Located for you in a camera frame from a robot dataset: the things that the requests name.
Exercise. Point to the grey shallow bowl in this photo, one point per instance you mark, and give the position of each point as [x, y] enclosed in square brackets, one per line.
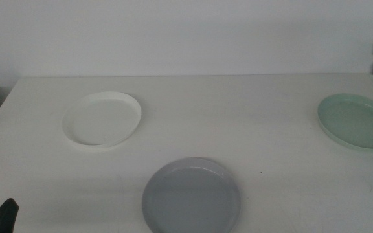
[191, 197]

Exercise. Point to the pale green shallow bowl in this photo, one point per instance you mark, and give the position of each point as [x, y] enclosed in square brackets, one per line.
[358, 123]

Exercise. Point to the white shallow bowl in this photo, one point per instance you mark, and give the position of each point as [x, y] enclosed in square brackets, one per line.
[100, 121]

